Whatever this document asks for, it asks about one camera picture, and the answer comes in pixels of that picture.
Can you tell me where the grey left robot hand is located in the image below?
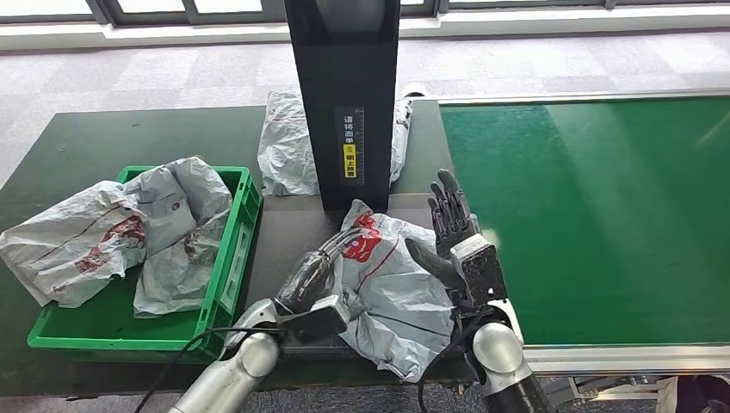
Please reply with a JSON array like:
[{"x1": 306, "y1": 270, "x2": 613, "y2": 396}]
[{"x1": 273, "y1": 227, "x2": 366, "y2": 316}]

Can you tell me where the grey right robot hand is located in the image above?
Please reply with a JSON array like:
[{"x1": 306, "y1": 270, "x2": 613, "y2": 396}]
[{"x1": 405, "y1": 169, "x2": 483, "y2": 292}]

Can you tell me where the grey parcel with red print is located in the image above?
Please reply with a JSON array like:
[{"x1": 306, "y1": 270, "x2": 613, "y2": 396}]
[
  {"x1": 0, "y1": 181, "x2": 148, "y2": 309},
  {"x1": 331, "y1": 199, "x2": 457, "y2": 384}
]

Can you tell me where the grey crumpled plastic parcel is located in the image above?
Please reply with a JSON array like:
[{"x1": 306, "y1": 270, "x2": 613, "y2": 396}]
[
  {"x1": 257, "y1": 90, "x2": 413, "y2": 198},
  {"x1": 122, "y1": 157, "x2": 234, "y2": 319}
]

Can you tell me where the green conveyor belt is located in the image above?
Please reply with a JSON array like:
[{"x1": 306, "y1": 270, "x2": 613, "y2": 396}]
[{"x1": 439, "y1": 96, "x2": 730, "y2": 347}]

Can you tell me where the black inbound scanner machine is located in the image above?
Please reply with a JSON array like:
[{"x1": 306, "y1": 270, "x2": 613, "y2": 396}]
[{"x1": 242, "y1": 0, "x2": 474, "y2": 361}]

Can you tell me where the green plastic delivery crate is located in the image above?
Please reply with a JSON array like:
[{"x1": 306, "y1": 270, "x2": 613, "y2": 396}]
[{"x1": 27, "y1": 165, "x2": 263, "y2": 353}]

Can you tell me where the black yellow instruction sticker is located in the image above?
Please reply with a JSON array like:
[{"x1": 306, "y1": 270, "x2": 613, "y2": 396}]
[{"x1": 334, "y1": 106, "x2": 366, "y2": 188}]

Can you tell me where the white window sill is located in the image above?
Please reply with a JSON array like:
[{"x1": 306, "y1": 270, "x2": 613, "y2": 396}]
[{"x1": 0, "y1": 8, "x2": 730, "y2": 52}]

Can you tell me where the dark green table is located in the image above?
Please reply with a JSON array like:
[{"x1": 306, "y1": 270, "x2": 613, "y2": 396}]
[{"x1": 0, "y1": 99, "x2": 480, "y2": 398}]

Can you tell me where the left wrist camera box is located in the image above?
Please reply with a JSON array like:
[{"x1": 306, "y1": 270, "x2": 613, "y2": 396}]
[{"x1": 285, "y1": 295, "x2": 352, "y2": 337}]

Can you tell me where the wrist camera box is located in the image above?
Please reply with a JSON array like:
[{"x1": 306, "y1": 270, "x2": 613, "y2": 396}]
[
  {"x1": 450, "y1": 232, "x2": 509, "y2": 309},
  {"x1": 285, "y1": 295, "x2": 352, "y2": 337}
]

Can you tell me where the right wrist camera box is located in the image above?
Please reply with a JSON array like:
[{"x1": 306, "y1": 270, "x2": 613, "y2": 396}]
[{"x1": 450, "y1": 232, "x2": 509, "y2": 309}]

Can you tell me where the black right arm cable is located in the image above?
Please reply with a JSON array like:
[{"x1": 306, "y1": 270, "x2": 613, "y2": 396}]
[{"x1": 416, "y1": 322, "x2": 486, "y2": 413}]

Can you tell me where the aluminium conveyor frame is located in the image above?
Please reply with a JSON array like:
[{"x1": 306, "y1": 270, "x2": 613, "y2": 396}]
[{"x1": 410, "y1": 88, "x2": 730, "y2": 413}]

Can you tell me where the dark window frame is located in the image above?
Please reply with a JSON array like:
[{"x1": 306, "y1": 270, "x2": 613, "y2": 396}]
[{"x1": 0, "y1": 0, "x2": 730, "y2": 27}]

